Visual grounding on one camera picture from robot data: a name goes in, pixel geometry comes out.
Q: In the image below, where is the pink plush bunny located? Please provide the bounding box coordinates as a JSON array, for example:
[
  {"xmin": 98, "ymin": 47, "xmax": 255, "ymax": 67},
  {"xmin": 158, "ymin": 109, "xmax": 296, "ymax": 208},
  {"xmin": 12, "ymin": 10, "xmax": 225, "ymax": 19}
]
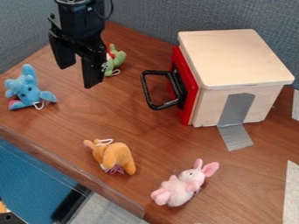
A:
[{"xmin": 149, "ymin": 158, "xmax": 221, "ymax": 208}]

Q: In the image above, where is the grey tape strip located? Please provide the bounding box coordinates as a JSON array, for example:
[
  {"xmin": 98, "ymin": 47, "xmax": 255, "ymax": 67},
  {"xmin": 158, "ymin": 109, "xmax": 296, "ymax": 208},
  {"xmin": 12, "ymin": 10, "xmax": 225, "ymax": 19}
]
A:
[{"xmin": 216, "ymin": 92, "xmax": 257, "ymax": 152}]

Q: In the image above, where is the cabinet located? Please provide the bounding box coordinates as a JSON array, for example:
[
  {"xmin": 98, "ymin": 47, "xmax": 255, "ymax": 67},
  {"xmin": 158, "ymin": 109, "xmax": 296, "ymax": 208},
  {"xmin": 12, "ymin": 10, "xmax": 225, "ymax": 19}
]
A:
[{"xmin": 176, "ymin": 28, "xmax": 297, "ymax": 128}]

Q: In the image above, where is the blue plush toy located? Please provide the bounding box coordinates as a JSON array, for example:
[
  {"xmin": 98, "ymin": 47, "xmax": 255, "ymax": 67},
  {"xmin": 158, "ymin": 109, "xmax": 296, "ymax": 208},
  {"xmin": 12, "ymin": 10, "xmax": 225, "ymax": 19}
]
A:
[{"xmin": 3, "ymin": 64, "xmax": 59, "ymax": 111}]

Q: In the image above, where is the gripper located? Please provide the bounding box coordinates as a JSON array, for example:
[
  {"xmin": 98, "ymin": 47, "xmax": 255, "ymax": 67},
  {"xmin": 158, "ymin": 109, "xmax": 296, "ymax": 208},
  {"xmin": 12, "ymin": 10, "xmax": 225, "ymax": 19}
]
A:
[{"xmin": 46, "ymin": 3, "xmax": 108, "ymax": 89}]

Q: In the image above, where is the drawer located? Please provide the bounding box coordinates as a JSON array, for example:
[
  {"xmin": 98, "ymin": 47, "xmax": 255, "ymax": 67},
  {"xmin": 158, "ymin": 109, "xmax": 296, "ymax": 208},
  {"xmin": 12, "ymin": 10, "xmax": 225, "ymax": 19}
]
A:
[{"xmin": 138, "ymin": 45, "xmax": 201, "ymax": 126}]

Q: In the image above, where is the green plush toy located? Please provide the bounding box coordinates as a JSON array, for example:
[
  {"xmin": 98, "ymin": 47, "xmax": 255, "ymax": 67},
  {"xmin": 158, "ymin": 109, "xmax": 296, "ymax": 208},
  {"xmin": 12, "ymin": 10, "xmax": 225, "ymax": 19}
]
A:
[{"xmin": 101, "ymin": 43, "xmax": 129, "ymax": 77}]

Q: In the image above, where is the orange plush toy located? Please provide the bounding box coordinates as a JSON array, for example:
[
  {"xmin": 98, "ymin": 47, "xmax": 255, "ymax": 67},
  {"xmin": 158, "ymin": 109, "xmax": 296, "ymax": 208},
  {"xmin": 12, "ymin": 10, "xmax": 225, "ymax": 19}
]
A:
[{"xmin": 82, "ymin": 138, "xmax": 138, "ymax": 176}]

